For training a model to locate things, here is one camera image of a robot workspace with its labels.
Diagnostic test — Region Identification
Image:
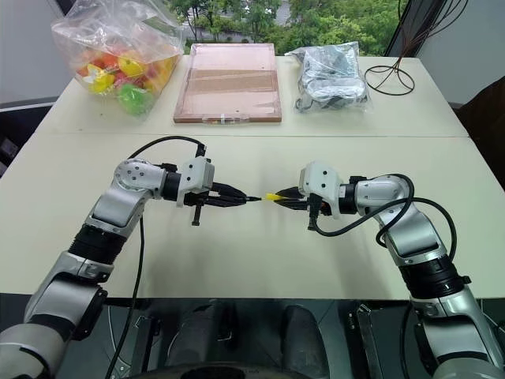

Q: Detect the dark brown chair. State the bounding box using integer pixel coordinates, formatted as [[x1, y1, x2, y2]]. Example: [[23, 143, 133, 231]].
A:
[[456, 76, 505, 175]]

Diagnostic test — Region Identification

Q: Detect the green toy fruit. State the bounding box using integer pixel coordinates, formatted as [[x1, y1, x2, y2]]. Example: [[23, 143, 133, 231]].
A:
[[117, 83, 154, 116]]

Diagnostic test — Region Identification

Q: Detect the clear bag of dark parts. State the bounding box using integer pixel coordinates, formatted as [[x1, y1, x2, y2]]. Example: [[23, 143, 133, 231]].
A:
[[283, 40, 374, 116]]

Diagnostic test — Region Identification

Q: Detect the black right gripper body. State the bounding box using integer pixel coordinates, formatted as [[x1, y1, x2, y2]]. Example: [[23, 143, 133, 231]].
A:
[[306, 193, 328, 232]]

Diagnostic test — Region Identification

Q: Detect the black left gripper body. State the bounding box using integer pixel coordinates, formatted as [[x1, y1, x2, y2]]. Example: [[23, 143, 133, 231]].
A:
[[183, 190, 211, 227]]

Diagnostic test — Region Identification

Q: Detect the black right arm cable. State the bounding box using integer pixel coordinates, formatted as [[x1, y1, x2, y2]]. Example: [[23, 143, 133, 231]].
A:
[[309, 173, 458, 270]]

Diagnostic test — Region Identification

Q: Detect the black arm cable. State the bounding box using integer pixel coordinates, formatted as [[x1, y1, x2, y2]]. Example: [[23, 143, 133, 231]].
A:
[[104, 135, 209, 379], [309, 173, 458, 270]]

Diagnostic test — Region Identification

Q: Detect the pink transparent flat box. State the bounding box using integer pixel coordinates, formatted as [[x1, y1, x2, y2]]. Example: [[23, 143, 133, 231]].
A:
[[172, 42, 285, 128]]

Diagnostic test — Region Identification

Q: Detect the brown wire bundle with loops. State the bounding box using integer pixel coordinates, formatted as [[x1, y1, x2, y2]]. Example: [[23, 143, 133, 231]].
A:
[[364, 0, 471, 96]]

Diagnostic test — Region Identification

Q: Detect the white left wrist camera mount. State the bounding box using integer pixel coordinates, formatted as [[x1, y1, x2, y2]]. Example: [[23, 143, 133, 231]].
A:
[[175, 156, 216, 208]]

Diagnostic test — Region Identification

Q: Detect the black chair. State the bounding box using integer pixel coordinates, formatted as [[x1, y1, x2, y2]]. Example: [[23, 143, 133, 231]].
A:
[[0, 94, 59, 179]]

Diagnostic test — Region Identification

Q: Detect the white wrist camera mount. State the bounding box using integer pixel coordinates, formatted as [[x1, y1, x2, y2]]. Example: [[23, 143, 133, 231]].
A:
[[175, 156, 216, 208], [297, 159, 342, 220]]

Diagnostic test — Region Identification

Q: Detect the clear bag of toy fruit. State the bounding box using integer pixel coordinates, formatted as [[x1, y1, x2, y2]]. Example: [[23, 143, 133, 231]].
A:
[[50, 0, 186, 120]]

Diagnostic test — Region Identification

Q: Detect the yellow toy fruit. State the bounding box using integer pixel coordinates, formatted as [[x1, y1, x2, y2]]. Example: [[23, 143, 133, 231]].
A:
[[87, 65, 116, 95]]

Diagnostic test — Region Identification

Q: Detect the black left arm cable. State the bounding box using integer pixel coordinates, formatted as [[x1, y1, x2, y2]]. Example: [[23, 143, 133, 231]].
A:
[[104, 135, 209, 379]]

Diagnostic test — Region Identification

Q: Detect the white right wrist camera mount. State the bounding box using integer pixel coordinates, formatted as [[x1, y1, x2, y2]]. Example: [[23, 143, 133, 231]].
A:
[[297, 159, 342, 220]]

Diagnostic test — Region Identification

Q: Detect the dark rounded shape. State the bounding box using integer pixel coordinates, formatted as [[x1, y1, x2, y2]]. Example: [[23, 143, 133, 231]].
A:
[[281, 303, 331, 379], [168, 302, 239, 369]]

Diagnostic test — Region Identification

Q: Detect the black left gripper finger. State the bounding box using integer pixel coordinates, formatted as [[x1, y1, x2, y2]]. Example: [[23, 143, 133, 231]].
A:
[[210, 182, 249, 199], [204, 197, 249, 208]]

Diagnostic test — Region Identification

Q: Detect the black window frame post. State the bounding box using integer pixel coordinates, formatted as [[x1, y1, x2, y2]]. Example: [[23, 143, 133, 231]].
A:
[[383, 0, 432, 58]]

